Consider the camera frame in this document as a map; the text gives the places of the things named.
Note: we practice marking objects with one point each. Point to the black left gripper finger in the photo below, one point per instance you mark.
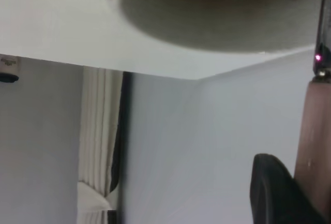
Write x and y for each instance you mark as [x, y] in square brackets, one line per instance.
[274, 195]

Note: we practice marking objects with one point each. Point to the white pleated curtain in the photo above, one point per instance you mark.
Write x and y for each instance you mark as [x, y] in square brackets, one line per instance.
[97, 131]

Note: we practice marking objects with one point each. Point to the dark vertical pole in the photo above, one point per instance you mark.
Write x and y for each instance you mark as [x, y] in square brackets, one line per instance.
[124, 131]

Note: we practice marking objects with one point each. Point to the white fixture with black cap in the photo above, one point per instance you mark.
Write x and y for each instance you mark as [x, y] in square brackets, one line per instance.
[7, 71]

